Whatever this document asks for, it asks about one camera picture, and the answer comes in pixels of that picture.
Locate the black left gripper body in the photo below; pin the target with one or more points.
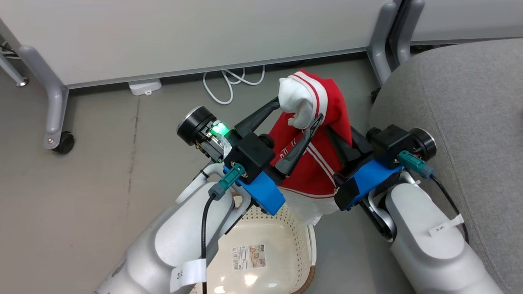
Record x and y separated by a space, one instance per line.
200 126

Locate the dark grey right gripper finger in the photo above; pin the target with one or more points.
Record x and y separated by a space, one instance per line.
340 147
361 143

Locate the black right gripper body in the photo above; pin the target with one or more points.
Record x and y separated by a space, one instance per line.
424 143

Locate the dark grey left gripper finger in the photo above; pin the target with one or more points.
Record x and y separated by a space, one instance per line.
259 118
300 143

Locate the red and white striped garment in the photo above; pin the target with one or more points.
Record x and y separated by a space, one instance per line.
318 163

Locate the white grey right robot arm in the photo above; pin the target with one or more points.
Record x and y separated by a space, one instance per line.
425 245

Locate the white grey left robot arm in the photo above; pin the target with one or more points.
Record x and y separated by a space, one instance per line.
175 237

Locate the grey fabric sofa seat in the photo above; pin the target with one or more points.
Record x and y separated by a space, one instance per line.
470 122

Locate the white perforated basket brown rim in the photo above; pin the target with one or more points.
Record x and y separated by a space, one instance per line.
269 237

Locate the white power adapter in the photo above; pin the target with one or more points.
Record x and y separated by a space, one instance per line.
144 86

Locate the white partition panel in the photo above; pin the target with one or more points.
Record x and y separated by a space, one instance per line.
470 18
184 32

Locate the paper product label sticker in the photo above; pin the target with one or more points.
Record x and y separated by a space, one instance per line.
249 257

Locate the black caster wheel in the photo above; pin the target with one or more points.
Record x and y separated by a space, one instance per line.
64 143

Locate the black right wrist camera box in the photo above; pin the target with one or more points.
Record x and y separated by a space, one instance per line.
388 143

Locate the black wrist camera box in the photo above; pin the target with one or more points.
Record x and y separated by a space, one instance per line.
388 143
249 157

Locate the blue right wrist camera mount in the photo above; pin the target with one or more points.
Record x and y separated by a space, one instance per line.
369 177

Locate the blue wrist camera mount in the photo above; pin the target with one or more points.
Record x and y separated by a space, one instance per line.
369 177
265 192

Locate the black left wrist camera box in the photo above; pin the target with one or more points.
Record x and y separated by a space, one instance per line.
249 157

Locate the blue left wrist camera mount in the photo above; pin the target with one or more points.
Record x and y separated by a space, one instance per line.
265 192

